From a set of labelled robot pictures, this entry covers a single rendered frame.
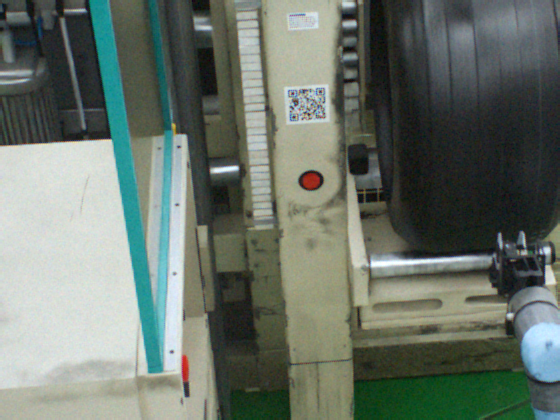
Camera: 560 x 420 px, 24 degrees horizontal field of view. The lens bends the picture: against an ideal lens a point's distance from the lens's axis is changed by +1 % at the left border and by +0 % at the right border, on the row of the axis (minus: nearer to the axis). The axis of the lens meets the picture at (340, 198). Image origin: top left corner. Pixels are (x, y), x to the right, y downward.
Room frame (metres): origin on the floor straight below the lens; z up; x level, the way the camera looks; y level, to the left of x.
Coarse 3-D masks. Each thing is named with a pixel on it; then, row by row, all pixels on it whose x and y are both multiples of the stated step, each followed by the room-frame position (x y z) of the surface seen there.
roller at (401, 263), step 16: (384, 256) 1.84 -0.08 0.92; (400, 256) 1.84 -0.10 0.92; (416, 256) 1.84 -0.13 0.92; (432, 256) 1.84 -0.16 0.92; (448, 256) 1.84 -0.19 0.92; (464, 256) 1.84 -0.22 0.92; (480, 256) 1.84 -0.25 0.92; (384, 272) 1.82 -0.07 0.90; (400, 272) 1.82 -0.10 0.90; (416, 272) 1.82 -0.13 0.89; (432, 272) 1.83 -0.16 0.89
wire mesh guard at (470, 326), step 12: (348, 132) 2.31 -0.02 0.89; (372, 192) 2.31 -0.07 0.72; (432, 324) 2.33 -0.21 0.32; (444, 324) 2.33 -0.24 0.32; (456, 324) 2.33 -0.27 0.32; (468, 324) 2.32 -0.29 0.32; (480, 324) 2.32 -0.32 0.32; (492, 324) 2.32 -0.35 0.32; (504, 324) 2.32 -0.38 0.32; (360, 336) 2.30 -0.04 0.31; (372, 336) 2.30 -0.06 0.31; (384, 336) 2.31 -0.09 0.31; (396, 336) 2.31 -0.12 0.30
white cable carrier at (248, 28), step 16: (240, 0) 1.89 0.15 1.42; (240, 16) 1.89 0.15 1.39; (256, 16) 1.90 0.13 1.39; (240, 32) 1.89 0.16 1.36; (256, 32) 1.90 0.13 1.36; (240, 48) 1.90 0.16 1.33; (256, 48) 1.90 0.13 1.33; (256, 64) 1.90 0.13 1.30; (256, 80) 1.90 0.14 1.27; (256, 96) 1.90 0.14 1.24; (256, 112) 1.90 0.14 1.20; (256, 128) 1.90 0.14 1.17; (256, 144) 1.90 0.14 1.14; (256, 160) 1.90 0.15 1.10; (256, 176) 1.89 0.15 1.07; (256, 192) 1.89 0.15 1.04; (256, 208) 1.90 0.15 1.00; (272, 208) 1.91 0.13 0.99
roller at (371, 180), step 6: (372, 168) 2.12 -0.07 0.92; (378, 168) 2.12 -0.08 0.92; (366, 174) 2.11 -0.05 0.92; (372, 174) 2.11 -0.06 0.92; (378, 174) 2.11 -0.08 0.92; (354, 180) 2.10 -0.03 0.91; (360, 180) 2.10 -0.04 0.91; (366, 180) 2.10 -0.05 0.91; (372, 180) 2.10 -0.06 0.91; (378, 180) 2.10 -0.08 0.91; (360, 186) 2.10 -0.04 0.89; (366, 186) 2.10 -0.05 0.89; (372, 186) 2.10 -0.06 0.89; (378, 186) 2.10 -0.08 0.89
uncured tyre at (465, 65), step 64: (384, 0) 1.93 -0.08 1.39; (448, 0) 1.85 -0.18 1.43; (512, 0) 1.84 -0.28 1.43; (384, 64) 2.18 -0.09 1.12; (448, 64) 1.76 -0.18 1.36; (512, 64) 1.77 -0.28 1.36; (384, 128) 2.11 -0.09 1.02; (448, 128) 1.72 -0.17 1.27; (512, 128) 1.72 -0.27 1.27; (384, 192) 1.96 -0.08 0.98; (448, 192) 1.70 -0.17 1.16; (512, 192) 1.71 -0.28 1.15
